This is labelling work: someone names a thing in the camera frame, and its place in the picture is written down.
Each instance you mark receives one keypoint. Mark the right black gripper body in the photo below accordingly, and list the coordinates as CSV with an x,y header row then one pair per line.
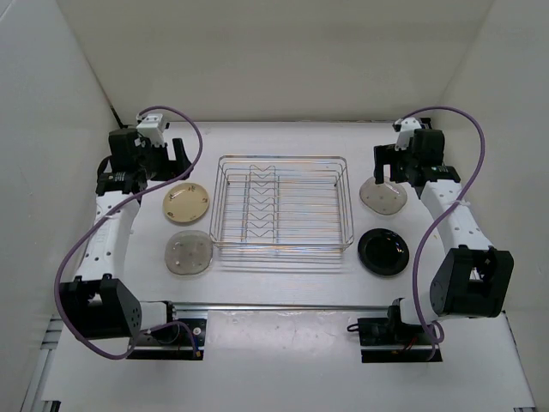
x,y
400,160

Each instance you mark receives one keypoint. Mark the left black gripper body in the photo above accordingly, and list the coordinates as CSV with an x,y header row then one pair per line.
x,y
156,165

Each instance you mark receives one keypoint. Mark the clear plate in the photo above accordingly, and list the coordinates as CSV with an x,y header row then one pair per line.
x,y
387,198
188,252

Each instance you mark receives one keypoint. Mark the beige round plate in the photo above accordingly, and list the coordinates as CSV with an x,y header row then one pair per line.
x,y
185,203

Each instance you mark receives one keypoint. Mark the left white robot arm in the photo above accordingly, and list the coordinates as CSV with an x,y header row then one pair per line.
x,y
93,302

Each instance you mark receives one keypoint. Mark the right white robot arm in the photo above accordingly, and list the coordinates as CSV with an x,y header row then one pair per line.
x,y
473,279

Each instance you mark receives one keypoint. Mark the black round plate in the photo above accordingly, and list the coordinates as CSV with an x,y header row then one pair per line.
x,y
383,252

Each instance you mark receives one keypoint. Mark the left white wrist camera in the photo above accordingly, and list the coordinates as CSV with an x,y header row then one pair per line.
x,y
152,127

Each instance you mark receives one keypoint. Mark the chrome wire dish rack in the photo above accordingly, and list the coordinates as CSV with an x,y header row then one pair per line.
x,y
282,204

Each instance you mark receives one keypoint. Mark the metal rail bar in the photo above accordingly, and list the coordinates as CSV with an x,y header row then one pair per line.
x,y
234,307

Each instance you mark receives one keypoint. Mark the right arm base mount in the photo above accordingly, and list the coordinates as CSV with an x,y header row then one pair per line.
x,y
381,342

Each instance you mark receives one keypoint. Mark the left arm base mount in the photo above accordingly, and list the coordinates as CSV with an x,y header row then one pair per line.
x,y
174,344

